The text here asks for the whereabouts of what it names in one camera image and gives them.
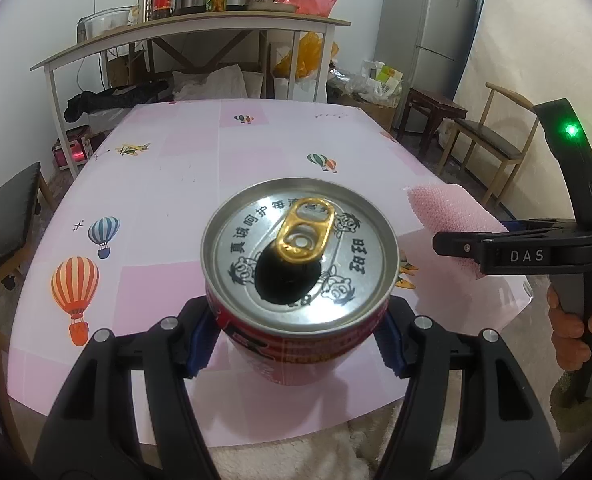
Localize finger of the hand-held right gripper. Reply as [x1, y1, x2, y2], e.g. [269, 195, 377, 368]
[506, 217, 585, 235]
[432, 229, 508, 264]

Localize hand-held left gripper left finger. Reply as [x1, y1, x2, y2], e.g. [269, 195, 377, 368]
[32, 296, 221, 480]

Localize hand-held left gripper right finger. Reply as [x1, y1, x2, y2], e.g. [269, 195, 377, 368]
[373, 295, 562, 480]

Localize pink foam sheet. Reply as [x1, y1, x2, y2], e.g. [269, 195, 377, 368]
[407, 184, 512, 281]

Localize red drink can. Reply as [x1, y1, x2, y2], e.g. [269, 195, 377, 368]
[201, 177, 401, 386]

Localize person's right forearm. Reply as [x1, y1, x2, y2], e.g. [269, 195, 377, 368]
[548, 370, 592, 433]

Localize person's right hand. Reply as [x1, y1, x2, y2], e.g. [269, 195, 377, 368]
[546, 285, 592, 373]

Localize dark wooden stool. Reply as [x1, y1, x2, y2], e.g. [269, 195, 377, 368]
[396, 87, 468, 158]

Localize large cardboard box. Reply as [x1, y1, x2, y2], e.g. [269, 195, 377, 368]
[361, 100, 399, 133]

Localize pink printed tablecloth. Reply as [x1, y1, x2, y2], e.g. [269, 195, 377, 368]
[6, 99, 534, 447]

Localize white mattress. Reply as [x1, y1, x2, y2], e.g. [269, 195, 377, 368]
[451, 0, 592, 221]

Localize green and white bag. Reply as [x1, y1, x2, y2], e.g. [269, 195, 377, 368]
[373, 62, 404, 101]

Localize clear plastic bags pile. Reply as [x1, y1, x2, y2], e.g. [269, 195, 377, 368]
[328, 60, 407, 108]

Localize white box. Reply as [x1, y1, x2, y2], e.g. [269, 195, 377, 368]
[268, 75, 327, 103]

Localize grey refrigerator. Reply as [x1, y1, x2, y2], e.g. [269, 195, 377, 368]
[373, 0, 481, 111]

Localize dark seat chair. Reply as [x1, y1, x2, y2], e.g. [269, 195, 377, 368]
[0, 162, 56, 311]

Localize red box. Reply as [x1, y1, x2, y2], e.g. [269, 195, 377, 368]
[52, 127, 94, 171]

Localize orange plastic bag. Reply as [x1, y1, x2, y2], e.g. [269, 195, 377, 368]
[275, 31, 340, 81]

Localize black cloth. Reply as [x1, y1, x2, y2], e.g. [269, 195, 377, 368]
[64, 80, 174, 122]

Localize white sack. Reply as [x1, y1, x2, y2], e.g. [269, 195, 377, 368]
[172, 64, 267, 101]

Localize small cardboard box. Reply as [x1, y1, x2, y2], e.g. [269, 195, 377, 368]
[106, 52, 149, 88]

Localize shallow plate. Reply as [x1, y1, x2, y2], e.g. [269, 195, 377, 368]
[248, 1, 301, 13]

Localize white side table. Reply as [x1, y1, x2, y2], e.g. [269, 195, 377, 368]
[30, 12, 351, 181]

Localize clear plastic container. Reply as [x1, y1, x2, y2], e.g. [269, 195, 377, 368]
[78, 6, 132, 43]

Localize wooden frame chair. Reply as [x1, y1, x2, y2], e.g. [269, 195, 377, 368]
[438, 81, 547, 208]

